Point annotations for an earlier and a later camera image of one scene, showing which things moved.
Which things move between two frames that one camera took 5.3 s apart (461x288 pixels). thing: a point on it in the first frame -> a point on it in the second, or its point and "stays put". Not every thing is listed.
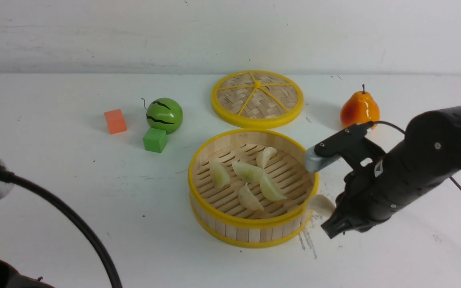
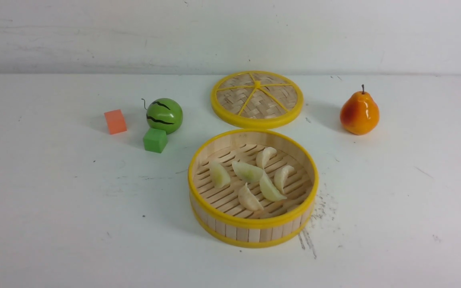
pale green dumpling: x=246 y=173 stays put
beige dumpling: x=321 y=204 -> x=279 y=177
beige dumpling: x=263 y=156 stays put
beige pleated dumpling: x=247 y=199 stays put
